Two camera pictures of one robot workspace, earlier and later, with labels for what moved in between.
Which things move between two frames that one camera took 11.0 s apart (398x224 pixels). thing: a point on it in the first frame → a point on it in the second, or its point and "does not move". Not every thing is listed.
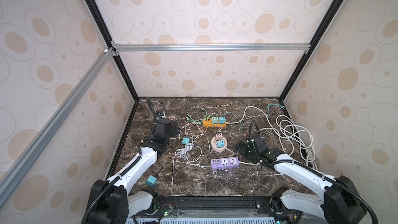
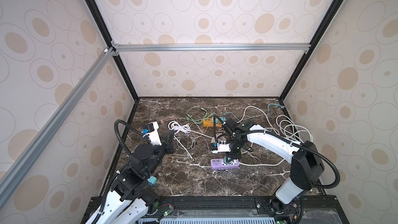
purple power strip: [228, 162] does not move
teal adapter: [185, 140] → [225, 160]
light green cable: [206, 118] does not move
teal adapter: [151, 180] does not move
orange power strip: [207, 122] does not move
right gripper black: [244, 147] → [232, 156]
